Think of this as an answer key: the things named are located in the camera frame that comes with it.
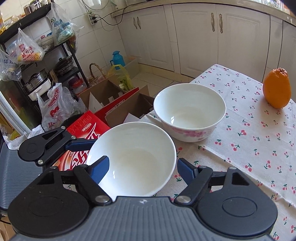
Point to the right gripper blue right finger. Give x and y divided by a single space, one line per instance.
187 171

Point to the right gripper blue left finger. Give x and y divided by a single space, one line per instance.
98 169

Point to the medium white floral bowl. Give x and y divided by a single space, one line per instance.
142 158

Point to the large white floral bowl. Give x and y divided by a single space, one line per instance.
189 112

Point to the black metal kitchen shelf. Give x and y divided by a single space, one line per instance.
11 71

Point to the white kitchen cabinets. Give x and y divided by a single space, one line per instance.
187 37

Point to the cherry print tablecloth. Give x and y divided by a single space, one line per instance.
245 188

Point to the white red plastic bag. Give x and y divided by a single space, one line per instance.
59 107

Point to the brown cardboard box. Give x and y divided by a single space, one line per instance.
112 105

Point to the wicker basket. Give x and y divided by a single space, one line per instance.
97 74

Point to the yellow plastic bag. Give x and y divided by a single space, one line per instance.
122 77

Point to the teal thermos jug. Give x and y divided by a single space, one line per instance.
117 59

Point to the hanging bag with snacks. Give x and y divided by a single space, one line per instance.
27 50

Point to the pointed orange without leaf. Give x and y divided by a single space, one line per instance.
276 88

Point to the clear hanging plastic bag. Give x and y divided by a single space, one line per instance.
62 27

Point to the white power strip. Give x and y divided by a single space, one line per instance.
92 17

